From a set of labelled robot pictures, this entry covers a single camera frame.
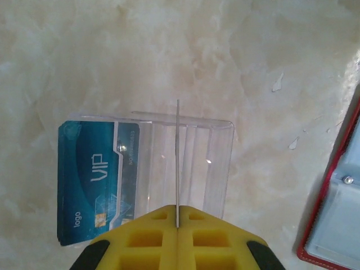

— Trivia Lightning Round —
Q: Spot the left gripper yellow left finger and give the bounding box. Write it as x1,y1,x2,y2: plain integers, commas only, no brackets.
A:
70,204,179,270

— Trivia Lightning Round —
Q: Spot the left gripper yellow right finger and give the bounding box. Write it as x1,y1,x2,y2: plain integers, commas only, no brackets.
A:
178,204,287,270

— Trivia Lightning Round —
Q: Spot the thin grey card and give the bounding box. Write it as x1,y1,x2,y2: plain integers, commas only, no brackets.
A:
175,98,182,228

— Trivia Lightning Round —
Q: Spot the blue electronics package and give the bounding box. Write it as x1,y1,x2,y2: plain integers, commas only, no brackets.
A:
55,119,142,247
69,110,236,221

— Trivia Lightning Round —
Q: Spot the red leather card holder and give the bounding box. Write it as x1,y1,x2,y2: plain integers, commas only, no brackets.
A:
296,84,360,267

